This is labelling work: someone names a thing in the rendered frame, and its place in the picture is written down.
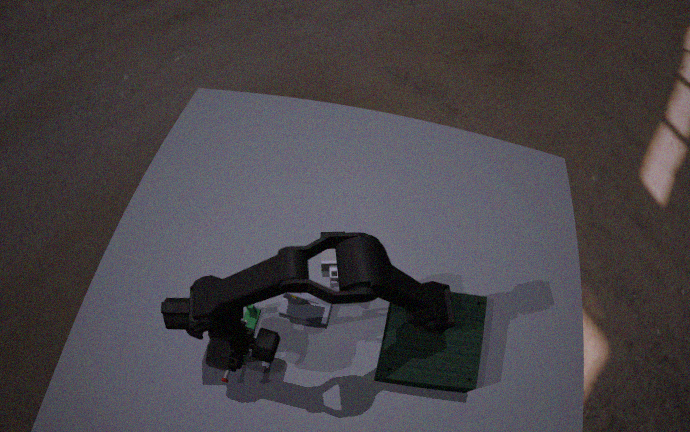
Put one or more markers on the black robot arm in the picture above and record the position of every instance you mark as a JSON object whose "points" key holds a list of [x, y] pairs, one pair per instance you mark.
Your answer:
{"points": [[365, 273]]}

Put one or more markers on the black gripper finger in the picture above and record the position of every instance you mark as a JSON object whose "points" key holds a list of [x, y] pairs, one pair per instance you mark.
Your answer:
{"points": [[244, 351]]}

